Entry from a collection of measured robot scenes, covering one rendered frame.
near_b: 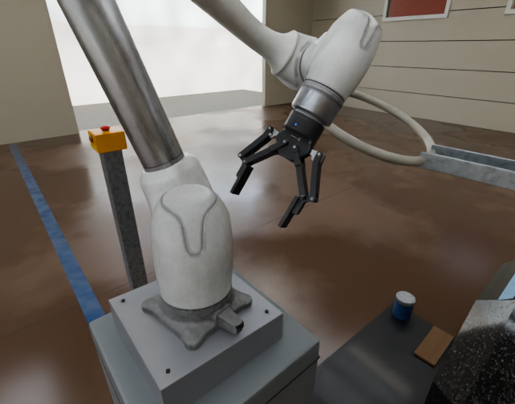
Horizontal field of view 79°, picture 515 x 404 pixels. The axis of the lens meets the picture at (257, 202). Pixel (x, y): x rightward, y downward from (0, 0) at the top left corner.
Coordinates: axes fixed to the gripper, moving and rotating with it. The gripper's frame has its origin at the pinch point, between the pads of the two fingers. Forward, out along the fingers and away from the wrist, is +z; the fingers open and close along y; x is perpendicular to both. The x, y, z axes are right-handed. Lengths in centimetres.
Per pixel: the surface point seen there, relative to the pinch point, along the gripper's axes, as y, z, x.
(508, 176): -38, -36, -47
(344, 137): 3.3, -25.1, -34.3
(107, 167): 87, 30, -30
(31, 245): 194, 144, -81
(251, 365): -15.9, 29.8, -2.1
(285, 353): -19.4, 25.5, -7.7
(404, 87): 163, -272, -674
